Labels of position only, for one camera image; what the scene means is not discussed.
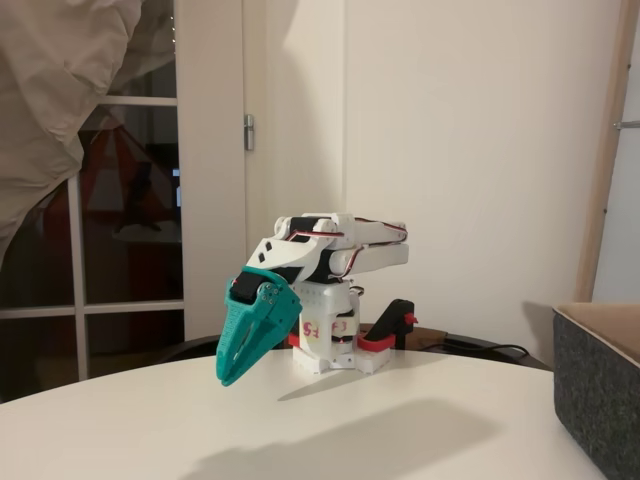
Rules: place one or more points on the teal gripper black servo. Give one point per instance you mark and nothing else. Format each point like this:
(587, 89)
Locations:
(261, 306)

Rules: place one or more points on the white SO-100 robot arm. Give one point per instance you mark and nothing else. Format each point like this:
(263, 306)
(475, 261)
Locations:
(375, 255)

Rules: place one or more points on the grey felt box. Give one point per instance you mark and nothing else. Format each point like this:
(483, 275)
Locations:
(595, 390)

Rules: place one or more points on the black clamp red pad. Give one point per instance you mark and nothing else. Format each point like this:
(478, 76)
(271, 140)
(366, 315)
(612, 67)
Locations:
(294, 341)

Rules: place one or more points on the dark brown chair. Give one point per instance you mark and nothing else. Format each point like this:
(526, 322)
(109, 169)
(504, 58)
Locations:
(195, 347)
(475, 357)

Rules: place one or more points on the white glazed door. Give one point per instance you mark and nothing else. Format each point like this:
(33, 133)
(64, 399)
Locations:
(215, 200)

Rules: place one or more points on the black clamp red knob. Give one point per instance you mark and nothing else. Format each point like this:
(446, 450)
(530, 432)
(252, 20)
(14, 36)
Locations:
(390, 320)

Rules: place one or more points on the silver door hinge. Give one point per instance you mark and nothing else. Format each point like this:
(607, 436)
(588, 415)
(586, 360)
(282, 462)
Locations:
(248, 132)

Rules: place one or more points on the beige crumpled curtain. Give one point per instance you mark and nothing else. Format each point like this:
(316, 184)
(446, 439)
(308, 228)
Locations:
(40, 100)

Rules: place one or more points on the frosted panel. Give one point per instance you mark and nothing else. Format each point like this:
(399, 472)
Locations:
(627, 210)

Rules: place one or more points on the light wooden post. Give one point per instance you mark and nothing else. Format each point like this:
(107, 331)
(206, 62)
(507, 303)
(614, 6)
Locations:
(607, 150)

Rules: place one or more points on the grey metal shelf bracket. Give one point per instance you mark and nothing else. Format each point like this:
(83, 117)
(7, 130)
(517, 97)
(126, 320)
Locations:
(627, 124)

